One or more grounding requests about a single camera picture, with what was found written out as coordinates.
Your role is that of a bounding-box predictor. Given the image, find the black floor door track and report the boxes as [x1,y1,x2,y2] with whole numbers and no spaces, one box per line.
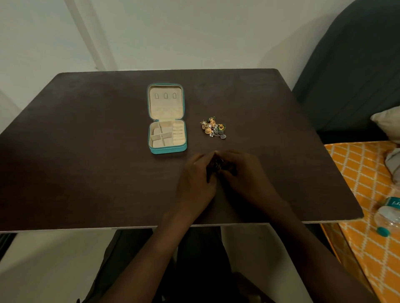
[0,232,18,261]

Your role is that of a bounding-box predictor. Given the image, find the teal jewelry box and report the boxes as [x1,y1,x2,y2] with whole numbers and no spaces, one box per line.
[147,83,188,155]

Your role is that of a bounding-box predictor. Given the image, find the black trousers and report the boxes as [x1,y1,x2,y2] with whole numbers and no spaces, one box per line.
[76,226,275,303]

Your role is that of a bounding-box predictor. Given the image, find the person's right hand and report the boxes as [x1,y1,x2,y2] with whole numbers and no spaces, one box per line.
[215,149,283,213]

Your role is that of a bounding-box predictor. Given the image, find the beige pillow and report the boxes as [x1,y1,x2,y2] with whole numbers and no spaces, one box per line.
[370,106,400,144]

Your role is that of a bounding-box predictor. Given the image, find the white wall conduit strip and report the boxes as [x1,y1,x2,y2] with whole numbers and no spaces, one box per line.
[64,0,118,72]

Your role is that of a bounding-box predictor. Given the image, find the clear plastic water bottle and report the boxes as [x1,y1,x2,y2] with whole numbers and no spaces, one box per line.
[374,196,400,238]

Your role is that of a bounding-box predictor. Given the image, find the person's right forearm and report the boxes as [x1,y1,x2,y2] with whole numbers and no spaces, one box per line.
[265,199,380,303]

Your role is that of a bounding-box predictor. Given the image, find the pile of assorted jewelry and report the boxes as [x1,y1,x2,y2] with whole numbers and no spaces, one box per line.
[200,116,228,140]

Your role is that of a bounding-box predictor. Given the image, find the grey crumpled cloth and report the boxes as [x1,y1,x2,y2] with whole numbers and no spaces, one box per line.
[384,148,400,185]

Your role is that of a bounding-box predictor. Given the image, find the person's left hand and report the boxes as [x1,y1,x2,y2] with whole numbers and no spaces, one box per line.
[175,151,219,219]

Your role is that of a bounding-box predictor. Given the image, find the person's left forearm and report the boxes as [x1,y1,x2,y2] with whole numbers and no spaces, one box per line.
[100,206,194,303]

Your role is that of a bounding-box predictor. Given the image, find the dark grey upholstered chair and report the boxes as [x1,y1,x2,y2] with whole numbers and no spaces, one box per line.
[292,0,400,144]

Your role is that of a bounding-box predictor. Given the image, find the orange patterned bed cloth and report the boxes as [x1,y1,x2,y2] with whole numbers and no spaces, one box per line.
[320,140,400,303]

